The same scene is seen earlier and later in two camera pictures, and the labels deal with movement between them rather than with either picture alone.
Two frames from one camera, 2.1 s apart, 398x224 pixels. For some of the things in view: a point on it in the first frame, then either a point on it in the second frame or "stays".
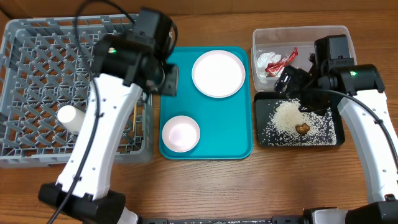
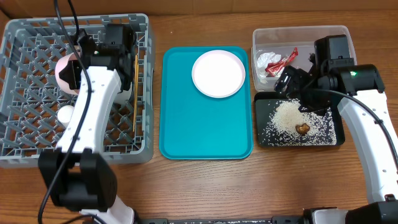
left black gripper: [171, 86] -> [75, 66]
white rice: [289, 123] stays
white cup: [71, 117] stays
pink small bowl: [180, 134] -> [61, 65]
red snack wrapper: [275, 68] stays
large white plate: [217, 73] stays
